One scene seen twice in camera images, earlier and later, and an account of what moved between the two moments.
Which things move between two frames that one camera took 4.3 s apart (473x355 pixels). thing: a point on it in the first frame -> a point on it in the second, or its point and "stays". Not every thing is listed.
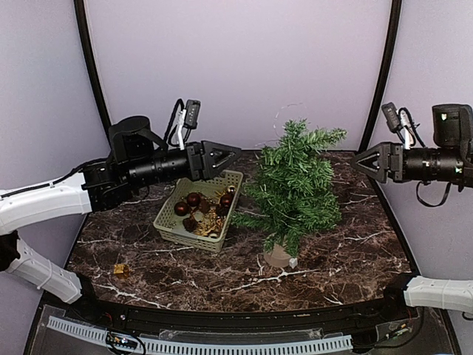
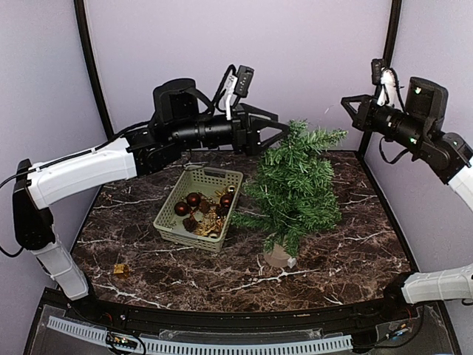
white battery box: (293, 262) stays
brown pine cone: (190, 224) stays
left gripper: (201, 164) -> (247, 137)
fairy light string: (274, 127) -> (326, 111)
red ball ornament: (181, 208) stays
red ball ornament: (226, 201) stays
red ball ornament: (194, 199) stays
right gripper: (383, 163) -> (362, 118)
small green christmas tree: (290, 193) stays
